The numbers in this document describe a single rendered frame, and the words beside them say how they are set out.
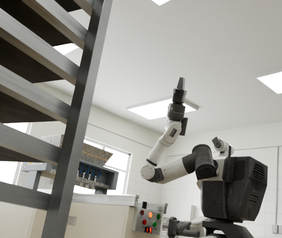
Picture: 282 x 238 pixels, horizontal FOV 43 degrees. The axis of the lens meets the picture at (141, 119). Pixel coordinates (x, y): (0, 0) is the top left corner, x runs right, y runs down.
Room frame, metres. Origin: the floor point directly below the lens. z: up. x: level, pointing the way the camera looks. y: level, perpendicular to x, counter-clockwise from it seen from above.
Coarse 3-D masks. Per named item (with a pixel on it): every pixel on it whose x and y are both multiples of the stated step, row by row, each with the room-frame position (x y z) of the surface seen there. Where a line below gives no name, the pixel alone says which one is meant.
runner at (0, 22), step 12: (0, 12) 0.52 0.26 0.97; (0, 24) 0.53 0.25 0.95; (12, 24) 0.55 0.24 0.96; (0, 36) 0.56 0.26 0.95; (12, 36) 0.56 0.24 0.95; (24, 36) 0.57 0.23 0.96; (36, 36) 0.59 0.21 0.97; (24, 48) 0.59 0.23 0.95; (36, 48) 0.60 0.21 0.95; (48, 48) 0.62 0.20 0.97; (36, 60) 0.64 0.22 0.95; (48, 60) 0.63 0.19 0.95; (60, 60) 0.65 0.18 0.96; (60, 72) 0.67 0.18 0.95; (72, 72) 0.68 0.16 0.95; (72, 84) 0.73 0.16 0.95
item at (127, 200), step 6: (72, 198) 2.64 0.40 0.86; (78, 198) 2.59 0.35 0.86; (84, 198) 2.55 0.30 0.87; (90, 198) 2.51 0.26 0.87; (96, 198) 2.46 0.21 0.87; (102, 198) 2.42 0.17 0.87; (108, 198) 2.38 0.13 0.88; (114, 198) 2.34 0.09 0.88; (120, 198) 2.30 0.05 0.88; (126, 198) 2.27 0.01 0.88; (132, 198) 2.23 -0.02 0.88; (138, 198) 2.24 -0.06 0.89; (120, 204) 2.30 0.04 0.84; (126, 204) 2.26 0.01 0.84; (132, 204) 2.23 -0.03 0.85
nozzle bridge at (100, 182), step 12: (24, 168) 2.78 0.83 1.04; (36, 168) 2.66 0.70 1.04; (48, 168) 2.59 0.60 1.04; (84, 168) 2.93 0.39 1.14; (96, 168) 2.97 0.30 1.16; (108, 168) 3.00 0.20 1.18; (36, 180) 2.66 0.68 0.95; (84, 180) 2.88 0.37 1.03; (96, 180) 3.03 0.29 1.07; (108, 180) 3.10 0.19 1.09; (96, 192) 3.20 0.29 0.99
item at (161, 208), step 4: (140, 204) 2.58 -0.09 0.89; (148, 204) 2.52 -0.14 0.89; (152, 204) 2.50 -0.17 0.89; (156, 204) 2.47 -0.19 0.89; (160, 204) 2.45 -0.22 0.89; (164, 204) 2.43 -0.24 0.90; (148, 208) 2.52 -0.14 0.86; (152, 208) 2.49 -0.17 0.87; (156, 208) 2.47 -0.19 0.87; (160, 208) 2.45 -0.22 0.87; (164, 208) 2.43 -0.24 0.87; (160, 212) 2.44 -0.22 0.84; (164, 212) 2.43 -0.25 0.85
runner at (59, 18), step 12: (24, 0) 0.58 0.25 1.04; (36, 0) 0.57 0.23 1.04; (48, 0) 0.59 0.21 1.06; (36, 12) 0.61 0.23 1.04; (48, 12) 0.60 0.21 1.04; (60, 12) 0.63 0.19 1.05; (60, 24) 0.64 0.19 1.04; (72, 24) 0.66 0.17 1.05; (72, 36) 0.68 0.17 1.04; (84, 36) 0.69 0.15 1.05
